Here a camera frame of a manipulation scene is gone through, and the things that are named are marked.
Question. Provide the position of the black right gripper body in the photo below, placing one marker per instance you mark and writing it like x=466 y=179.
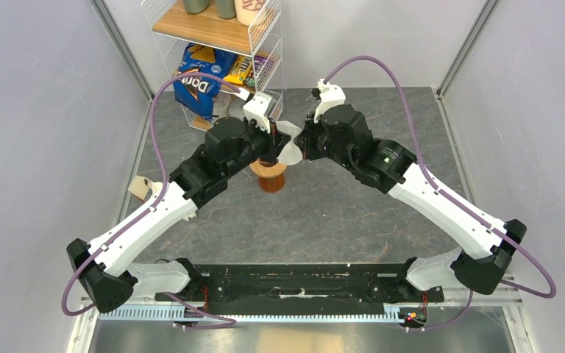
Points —
x=316 y=145

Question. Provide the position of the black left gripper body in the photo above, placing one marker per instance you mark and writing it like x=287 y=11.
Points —
x=259 y=144

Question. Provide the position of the wooden ring dripper stand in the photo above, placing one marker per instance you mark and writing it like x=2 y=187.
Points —
x=267 y=170

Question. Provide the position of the single white coffee filter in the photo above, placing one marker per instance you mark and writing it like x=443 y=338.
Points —
x=290 y=153

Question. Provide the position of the amber glass carafe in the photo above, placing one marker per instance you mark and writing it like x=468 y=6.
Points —
x=271 y=184

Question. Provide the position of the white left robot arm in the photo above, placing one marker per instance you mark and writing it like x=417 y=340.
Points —
x=105 y=266

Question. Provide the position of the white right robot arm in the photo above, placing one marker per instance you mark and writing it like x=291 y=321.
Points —
x=484 y=249

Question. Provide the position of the white paper coffee filters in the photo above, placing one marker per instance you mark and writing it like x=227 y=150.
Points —
x=190 y=215

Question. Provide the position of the white paper roll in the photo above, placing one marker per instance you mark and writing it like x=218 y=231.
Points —
x=221 y=105

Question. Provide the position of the blue Doritos chip bag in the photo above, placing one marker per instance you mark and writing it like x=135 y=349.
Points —
x=198 y=93

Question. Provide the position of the yellow snack bag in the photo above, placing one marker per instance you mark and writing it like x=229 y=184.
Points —
x=243 y=70

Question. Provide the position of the cream cup on shelf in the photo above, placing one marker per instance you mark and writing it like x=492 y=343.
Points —
x=247 y=10

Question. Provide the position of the green can on shelf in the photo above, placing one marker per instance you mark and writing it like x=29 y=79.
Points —
x=194 y=7

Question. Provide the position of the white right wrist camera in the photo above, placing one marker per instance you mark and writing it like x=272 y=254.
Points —
x=328 y=95

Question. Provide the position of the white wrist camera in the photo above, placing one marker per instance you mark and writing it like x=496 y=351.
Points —
x=257 y=108
x=328 y=95

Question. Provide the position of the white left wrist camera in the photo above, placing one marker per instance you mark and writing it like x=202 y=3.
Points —
x=257 y=108

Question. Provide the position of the white wire shelf rack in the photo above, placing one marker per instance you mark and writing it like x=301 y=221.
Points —
x=237 y=41

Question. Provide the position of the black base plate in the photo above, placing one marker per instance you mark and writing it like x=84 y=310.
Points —
x=303 y=293

